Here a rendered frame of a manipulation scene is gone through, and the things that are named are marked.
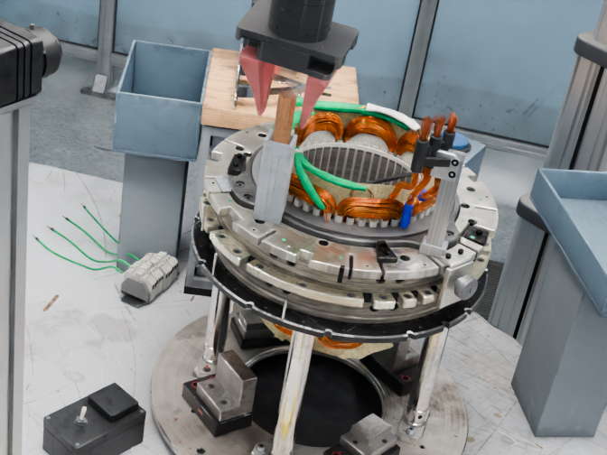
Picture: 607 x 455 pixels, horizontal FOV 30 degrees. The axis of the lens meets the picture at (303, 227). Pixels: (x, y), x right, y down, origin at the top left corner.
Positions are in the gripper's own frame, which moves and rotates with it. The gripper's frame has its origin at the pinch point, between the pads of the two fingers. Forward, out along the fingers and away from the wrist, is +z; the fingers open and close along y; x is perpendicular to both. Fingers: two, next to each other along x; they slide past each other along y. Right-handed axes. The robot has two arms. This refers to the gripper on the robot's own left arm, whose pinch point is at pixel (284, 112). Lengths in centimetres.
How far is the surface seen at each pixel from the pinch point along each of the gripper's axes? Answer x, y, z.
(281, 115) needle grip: -1.1, 0.1, -0.3
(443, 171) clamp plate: 0.0, 16.3, 1.1
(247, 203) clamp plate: -1.0, -1.7, 11.0
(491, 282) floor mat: 162, 29, 131
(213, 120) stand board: 23.2, -13.9, 18.4
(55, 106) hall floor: 193, -119, 141
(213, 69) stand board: 34.1, -18.2, 17.9
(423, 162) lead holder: -1.5, 14.4, -0.2
